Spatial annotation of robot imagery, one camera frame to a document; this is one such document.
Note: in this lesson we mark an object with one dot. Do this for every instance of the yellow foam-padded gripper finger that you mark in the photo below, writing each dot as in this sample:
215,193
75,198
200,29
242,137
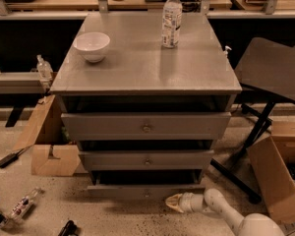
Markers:
173,202

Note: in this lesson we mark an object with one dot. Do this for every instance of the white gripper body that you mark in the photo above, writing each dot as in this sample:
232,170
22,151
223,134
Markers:
187,203

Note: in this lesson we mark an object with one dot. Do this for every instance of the grey bottom drawer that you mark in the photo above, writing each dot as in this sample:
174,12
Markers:
144,184

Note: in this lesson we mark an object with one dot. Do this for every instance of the grey drawer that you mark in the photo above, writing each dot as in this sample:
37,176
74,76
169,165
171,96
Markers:
145,126
145,159
144,184

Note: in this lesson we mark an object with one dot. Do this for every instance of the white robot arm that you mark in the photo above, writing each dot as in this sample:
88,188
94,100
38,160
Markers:
254,224

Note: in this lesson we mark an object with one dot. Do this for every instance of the grey top drawer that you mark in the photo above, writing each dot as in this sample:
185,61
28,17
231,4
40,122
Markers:
145,126

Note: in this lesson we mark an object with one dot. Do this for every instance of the grey wooden drawer cabinet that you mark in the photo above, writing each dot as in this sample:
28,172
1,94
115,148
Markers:
139,75

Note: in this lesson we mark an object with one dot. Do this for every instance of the grey middle drawer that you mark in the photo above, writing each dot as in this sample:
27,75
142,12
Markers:
145,159

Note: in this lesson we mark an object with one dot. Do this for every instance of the open cardboard box right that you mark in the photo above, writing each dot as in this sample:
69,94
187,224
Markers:
269,158

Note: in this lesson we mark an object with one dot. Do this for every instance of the black object bottom floor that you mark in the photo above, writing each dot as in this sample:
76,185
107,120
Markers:
69,229

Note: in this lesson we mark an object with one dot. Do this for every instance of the cardboard box left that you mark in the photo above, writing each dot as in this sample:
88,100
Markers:
50,154

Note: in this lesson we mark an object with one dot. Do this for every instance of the plastic bottle on floor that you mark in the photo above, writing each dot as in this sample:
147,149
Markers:
22,208

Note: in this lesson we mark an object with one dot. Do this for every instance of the white pump dispenser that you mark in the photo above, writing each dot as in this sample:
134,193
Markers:
227,50

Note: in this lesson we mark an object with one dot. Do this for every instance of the black folding side table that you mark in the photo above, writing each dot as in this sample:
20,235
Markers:
268,67

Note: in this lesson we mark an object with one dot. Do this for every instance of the black power adapter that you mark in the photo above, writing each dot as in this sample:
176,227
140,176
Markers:
11,157

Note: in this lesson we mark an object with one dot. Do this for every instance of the white ceramic bowl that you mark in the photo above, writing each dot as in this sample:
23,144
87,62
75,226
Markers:
92,46

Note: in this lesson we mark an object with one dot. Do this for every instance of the small clear bottle on shelf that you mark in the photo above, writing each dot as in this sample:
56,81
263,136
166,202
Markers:
44,68

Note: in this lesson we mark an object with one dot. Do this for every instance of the clear plastic water bottle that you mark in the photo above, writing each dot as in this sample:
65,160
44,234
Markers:
171,23

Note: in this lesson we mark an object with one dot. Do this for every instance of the grey low shelf left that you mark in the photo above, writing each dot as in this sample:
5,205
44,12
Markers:
23,82

